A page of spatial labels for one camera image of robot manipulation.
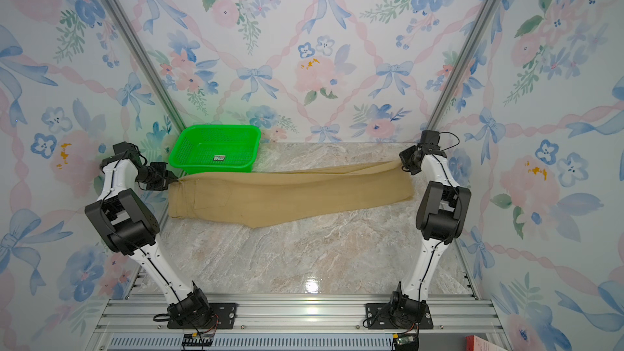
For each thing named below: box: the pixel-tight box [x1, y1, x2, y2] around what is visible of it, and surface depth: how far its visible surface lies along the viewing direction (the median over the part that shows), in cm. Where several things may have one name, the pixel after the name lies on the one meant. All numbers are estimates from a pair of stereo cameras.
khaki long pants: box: [168, 160, 416, 229], surface depth 100 cm
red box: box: [465, 334, 509, 351], surface depth 68 cm
